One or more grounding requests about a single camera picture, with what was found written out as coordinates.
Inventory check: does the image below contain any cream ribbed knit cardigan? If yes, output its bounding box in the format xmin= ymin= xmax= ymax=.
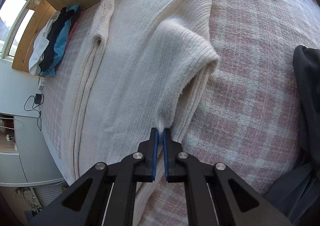
xmin=60 ymin=0 xmax=221 ymax=226

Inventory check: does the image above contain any pink plaid bed cover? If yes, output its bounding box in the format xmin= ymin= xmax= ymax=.
xmin=39 ymin=0 xmax=320 ymax=226

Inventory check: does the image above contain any white garment in pile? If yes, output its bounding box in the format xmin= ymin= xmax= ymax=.
xmin=28 ymin=11 xmax=60 ymax=76

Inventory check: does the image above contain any blue garment in pile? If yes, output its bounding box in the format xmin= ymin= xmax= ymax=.
xmin=39 ymin=4 xmax=81 ymax=77

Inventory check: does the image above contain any dark navy garment in pile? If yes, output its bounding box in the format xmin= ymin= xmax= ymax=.
xmin=38 ymin=6 xmax=75 ymax=73

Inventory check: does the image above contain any wall charger with cable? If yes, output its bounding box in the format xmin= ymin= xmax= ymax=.
xmin=23 ymin=93 xmax=44 ymax=131

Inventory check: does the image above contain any dark grey jacket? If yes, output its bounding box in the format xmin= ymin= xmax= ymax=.
xmin=264 ymin=45 xmax=319 ymax=225

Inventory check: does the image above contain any white wall socket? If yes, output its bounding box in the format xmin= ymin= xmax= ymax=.
xmin=38 ymin=76 xmax=45 ymax=90

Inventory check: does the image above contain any white cabinet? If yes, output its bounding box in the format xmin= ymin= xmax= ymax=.
xmin=1 ymin=116 xmax=64 ymax=188

